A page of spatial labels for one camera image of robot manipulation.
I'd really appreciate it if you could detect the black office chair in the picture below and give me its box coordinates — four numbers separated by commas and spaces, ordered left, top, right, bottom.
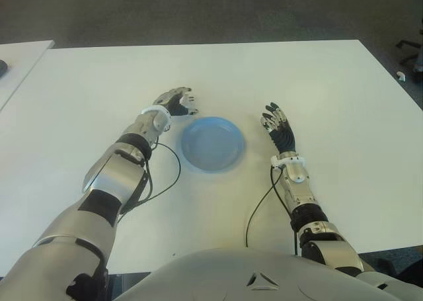
395, 26, 423, 72

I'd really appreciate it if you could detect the white side table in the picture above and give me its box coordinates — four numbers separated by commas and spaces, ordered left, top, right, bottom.
0, 40, 56, 112

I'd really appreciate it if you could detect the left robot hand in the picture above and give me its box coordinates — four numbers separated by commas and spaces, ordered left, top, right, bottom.
152, 86, 202, 117

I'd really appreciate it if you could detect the blue plate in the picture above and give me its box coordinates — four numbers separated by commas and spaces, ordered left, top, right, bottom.
180, 116, 246, 173

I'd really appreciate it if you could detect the grey robot torso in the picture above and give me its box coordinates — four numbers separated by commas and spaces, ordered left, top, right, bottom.
112, 247, 404, 301

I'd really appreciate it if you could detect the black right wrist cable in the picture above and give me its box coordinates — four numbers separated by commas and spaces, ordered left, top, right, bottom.
244, 164, 298, 256

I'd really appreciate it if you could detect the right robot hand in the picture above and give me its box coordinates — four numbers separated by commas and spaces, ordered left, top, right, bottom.
260, 101, 297, 153

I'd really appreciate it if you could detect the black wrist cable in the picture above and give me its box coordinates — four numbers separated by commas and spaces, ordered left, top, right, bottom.
244, 164, 298, 256
117, 138, 182, 224

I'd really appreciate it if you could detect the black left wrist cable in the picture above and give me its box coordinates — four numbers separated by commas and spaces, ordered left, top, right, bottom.
117, 138, 182, 224

